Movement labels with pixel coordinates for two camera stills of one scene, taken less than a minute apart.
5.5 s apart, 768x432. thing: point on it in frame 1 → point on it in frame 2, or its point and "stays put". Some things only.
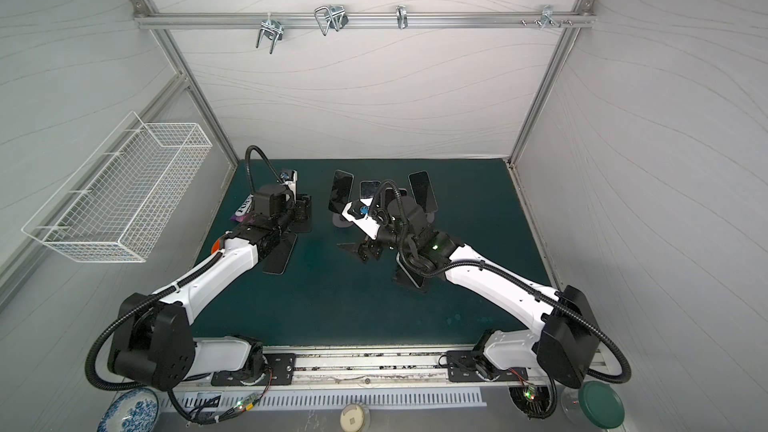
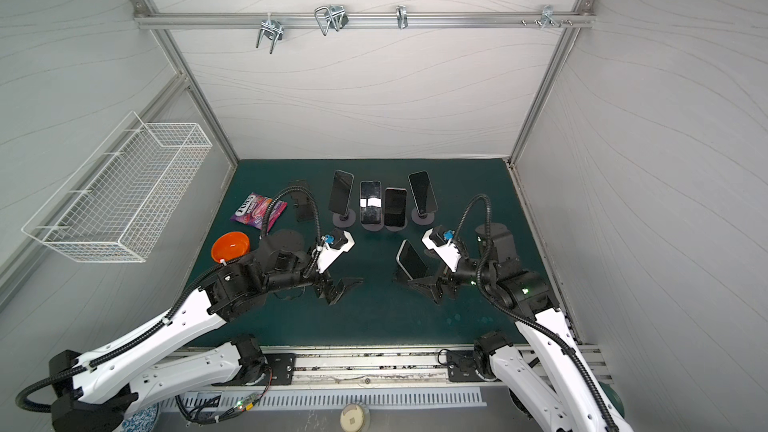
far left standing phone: x=341 y=191 stays put
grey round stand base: x=340 y=221 stays put
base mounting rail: x=426 y=365 stays put
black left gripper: x=301 y=209 → x=323 y=288
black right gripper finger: x=361 y=249 → x=431 y=283
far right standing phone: x=423 y=191 stays put
